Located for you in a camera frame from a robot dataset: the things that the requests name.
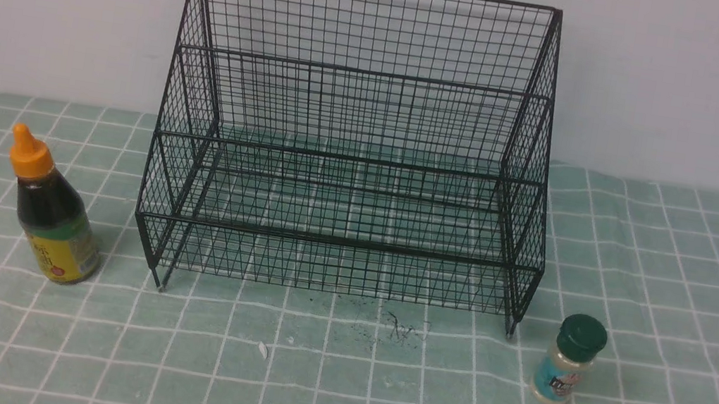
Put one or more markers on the seasoning shaker green cap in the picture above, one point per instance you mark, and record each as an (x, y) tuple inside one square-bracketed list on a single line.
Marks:
[(579, 340)]

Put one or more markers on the dark sauce bottle orange cap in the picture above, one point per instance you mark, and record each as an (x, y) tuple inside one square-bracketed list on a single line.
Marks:
[(51, 213)]

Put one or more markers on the green checkered tablecloth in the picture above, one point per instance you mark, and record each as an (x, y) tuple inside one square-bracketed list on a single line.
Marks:
[(641, 258)]

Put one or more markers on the small white paper scrap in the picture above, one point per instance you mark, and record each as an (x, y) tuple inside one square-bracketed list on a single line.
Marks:
[(263, 350)]

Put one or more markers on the black wire mesh rack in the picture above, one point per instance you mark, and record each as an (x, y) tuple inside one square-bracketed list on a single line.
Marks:
[(396, 150)]

